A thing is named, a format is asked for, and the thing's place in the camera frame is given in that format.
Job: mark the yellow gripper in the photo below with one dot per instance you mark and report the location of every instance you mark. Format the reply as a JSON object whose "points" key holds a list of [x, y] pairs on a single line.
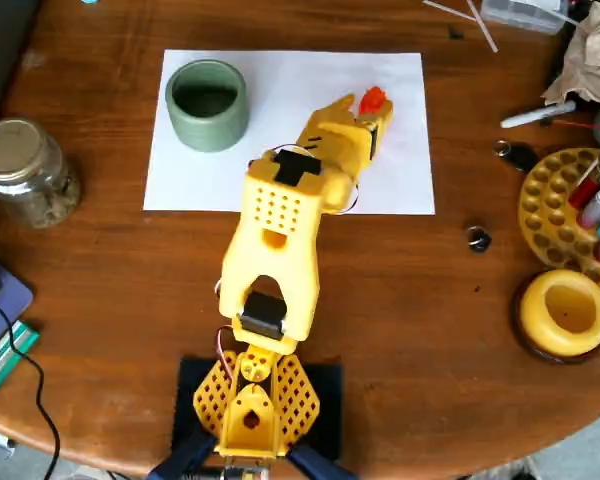
{"points": [[361, 129]]}

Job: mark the orange printed figure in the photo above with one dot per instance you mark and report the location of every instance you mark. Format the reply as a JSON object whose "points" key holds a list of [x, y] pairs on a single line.
{"points": [[371, 100]]}

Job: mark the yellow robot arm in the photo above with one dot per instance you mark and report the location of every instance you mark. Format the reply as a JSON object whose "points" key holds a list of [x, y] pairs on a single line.
{"points": [[270, 250]]}

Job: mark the green ribbed cup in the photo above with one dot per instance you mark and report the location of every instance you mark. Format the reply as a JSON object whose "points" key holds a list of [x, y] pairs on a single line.
{"points": [[207, 127]]}

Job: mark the short white stick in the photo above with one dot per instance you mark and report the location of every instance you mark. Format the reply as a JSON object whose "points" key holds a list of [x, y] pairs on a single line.
{"points": [[450, 10]]}

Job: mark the long white stick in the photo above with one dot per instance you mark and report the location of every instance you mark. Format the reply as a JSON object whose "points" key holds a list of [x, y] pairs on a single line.
{"points": [[482, 27]]}

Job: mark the black key fob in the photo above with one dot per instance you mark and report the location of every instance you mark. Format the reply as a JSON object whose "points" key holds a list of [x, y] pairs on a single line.
{"points": [[522, 157]]}

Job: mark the white marker pen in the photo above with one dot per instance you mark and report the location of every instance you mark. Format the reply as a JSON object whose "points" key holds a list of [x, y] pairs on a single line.
{"points": [[530, 116]]}

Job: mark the small black metal nut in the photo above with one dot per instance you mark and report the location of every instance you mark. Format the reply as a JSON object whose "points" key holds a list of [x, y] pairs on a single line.
{"points": [[478, 240]]}

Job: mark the white paper sheet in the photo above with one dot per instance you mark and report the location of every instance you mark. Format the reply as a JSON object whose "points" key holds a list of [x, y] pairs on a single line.
{"points": [[205, 180]]}

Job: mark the clear plastic box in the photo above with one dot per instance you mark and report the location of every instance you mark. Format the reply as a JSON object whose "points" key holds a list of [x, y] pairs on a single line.
{"points": [[522, 15]]}

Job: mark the yellow round dimpled tray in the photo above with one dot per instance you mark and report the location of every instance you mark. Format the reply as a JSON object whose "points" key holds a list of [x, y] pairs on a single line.
{"points": [[545, 210]]}

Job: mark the red lighter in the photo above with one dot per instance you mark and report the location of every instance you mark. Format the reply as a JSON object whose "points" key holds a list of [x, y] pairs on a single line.
{"points": [[584, 187]]}

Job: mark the crumpled brown paper bag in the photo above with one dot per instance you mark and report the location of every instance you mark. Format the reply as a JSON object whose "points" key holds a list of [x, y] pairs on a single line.
{"points": [[592, 55]]}

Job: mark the pink white lighter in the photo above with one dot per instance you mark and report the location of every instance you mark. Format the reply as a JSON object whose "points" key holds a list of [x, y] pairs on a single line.
{"points": [[596, 209]]}

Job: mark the glass jar with gold lid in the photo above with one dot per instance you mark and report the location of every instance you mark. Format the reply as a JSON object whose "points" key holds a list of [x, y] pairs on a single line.
{"points": [[22, 175]]}

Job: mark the blue clamp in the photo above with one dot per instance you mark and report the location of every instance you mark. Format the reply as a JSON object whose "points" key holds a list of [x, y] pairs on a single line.
{"points": [[185, 455], [315, 462]]}

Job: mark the purple notebook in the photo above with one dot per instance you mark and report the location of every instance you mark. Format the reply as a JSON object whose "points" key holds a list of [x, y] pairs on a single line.
{"points": [[10, 300]]}

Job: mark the green striped book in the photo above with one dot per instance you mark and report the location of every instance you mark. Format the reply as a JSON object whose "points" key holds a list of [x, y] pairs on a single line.
{"points": [[2, 362]]}

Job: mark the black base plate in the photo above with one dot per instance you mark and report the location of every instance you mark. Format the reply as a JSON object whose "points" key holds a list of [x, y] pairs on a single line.
{"points": [[330, 400]]}

